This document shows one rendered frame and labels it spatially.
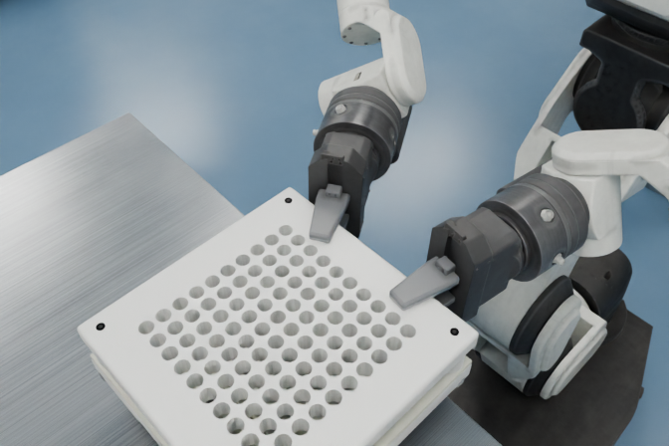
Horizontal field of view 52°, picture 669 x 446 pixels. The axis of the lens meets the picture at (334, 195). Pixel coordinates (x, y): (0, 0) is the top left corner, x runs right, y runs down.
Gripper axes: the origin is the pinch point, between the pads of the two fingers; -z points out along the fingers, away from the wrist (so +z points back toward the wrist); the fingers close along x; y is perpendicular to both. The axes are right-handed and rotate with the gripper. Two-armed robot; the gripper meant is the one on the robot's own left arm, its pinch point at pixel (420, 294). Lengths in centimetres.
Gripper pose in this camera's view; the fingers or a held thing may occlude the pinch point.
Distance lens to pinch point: 63.3
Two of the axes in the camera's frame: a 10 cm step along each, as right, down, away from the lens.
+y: -5.9, -5.8, 5.7
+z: 8.1, -4.1, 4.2
